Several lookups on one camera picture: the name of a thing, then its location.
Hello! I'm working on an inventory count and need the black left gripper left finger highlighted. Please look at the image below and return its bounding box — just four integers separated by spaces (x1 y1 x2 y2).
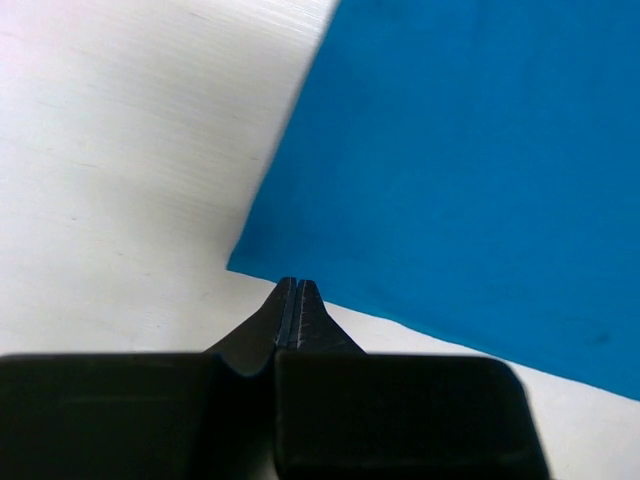
203 277 297 479

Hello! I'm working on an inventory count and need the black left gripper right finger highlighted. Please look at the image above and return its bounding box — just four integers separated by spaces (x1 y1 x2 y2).
290 280 364 354

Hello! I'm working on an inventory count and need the blue t shirt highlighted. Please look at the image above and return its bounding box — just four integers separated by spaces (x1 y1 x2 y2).
228 0 639 399

